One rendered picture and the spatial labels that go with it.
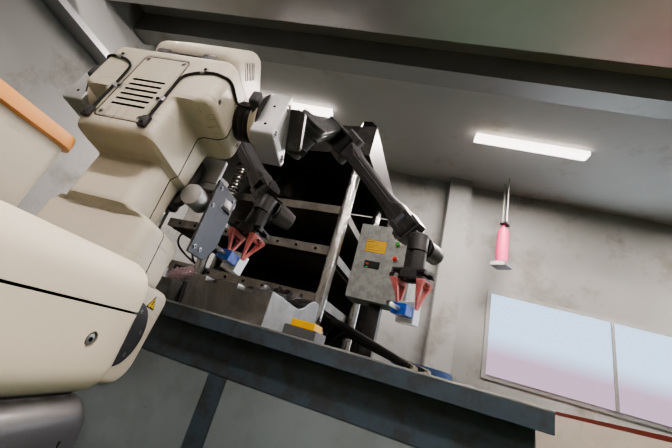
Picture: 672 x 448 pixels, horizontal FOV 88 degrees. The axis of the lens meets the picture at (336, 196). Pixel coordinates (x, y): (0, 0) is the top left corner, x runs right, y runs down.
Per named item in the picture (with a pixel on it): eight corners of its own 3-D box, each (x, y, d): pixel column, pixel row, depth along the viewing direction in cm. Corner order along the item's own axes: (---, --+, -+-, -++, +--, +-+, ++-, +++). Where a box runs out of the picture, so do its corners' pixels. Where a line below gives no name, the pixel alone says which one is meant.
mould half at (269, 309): (260, 327, 87) (278, 274, 93) (180, 303, 96) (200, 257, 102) (319, 348, 129) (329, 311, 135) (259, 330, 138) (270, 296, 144)
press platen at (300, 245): (329, 255, 180) (332, 246, 182) (166, 224, 217) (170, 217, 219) (358, 290, 242) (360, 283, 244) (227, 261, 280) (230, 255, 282)
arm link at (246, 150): (213, 123, 131) (231, 102, 128) (225, 128, 136) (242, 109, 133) (252, 208, 110) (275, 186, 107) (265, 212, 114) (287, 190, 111)
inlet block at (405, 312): (394, 315, 81) (399, 292, 83) (376, 312, 84) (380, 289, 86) (418, 327, 89) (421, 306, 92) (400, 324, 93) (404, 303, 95)
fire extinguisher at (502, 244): (508, 272, 440) (511, 228, 465) (516, 267, 416) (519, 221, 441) (486, 267, 445) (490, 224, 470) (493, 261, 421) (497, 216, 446)
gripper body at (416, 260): (400, 280, 99) (405, 255, 102) (434, 283, 93) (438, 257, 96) (390, 272, 95) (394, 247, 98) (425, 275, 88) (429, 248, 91)
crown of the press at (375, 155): (353, 214, 176) (379, 119, 201) (159, 186, 221) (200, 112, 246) (378, 265, 247) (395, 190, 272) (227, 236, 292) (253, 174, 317)
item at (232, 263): (213, 255, 87) (225, 236, 89) (199, 250, 89) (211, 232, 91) (239, 276, 97) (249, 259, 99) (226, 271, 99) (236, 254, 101)
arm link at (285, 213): (253, 196, 114) (270, 179, 112) (279, 216, 119) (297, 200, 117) (249, 216, 104) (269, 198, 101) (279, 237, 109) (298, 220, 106)
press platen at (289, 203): (343, 214, 192) (345, 206, 194) (187, 192, 230) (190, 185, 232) (366, 256, 251) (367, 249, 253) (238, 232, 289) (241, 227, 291)
